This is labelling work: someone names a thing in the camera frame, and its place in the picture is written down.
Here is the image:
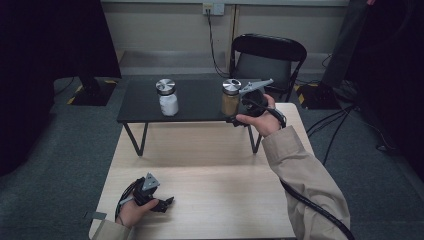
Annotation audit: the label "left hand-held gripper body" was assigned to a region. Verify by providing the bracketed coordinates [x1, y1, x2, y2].
[133, 172, 161, 205]

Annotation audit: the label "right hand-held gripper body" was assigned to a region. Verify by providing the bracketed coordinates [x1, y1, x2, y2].
[239, 78, 274, 117]

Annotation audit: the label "brown powder jar silver lid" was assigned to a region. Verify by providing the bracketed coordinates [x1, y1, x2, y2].
[221, 78, 242, 117]

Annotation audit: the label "black shelf with metal legs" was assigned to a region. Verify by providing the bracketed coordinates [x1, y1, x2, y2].
[116, 78, 273, 157]

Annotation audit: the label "white powder jar silver lid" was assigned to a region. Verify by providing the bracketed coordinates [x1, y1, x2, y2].
[155, 78, 180, 117]

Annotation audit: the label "person's right hand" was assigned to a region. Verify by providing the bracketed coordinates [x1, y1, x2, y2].
[235, 93, 283, 138]

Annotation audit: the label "person's left hand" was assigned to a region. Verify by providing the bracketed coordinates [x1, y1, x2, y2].
[116, 198, 160, 229]

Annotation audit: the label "black folding chair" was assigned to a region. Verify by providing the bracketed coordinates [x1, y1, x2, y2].
[229, 33, 308, 103]

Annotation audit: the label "grey tape piece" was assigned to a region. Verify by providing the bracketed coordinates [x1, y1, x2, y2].
[84, 211, 108, 221]

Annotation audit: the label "black stand base yellow stripes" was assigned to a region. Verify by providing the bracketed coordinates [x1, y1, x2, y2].
[294, 82, 343, 110]
[66, 79, 118, 107]

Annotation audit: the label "black curtain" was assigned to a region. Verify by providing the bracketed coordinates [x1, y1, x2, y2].
[0, 0, 123, 178]
[344, 0, 424, 183]

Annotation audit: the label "left hand-held gripper cable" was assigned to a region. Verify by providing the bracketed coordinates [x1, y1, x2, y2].
[114, 179, 139, 221]

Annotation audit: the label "hand-held gripper cable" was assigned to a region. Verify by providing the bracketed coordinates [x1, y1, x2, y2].
[248, 99, 356, 240]
[114, 179, 139, 221]

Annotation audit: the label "black wall socket cable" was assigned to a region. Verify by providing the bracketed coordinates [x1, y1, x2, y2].
[206, 9, 231, 79]

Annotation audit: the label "black floor cable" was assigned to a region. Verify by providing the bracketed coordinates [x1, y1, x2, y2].
[53, 77, 76, 98]
[319, 111, 352, 173]
[306, 104, 355, 138]

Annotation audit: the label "white wall socket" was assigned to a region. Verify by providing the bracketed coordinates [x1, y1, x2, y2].
[202, 2, 225, 16]

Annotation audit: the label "grey stand post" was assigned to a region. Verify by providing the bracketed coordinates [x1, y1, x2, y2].
[321, 0, 369, 89]

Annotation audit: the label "right hand-held gripper cable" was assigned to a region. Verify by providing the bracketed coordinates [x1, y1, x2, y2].
[248, 99, 356, 240]

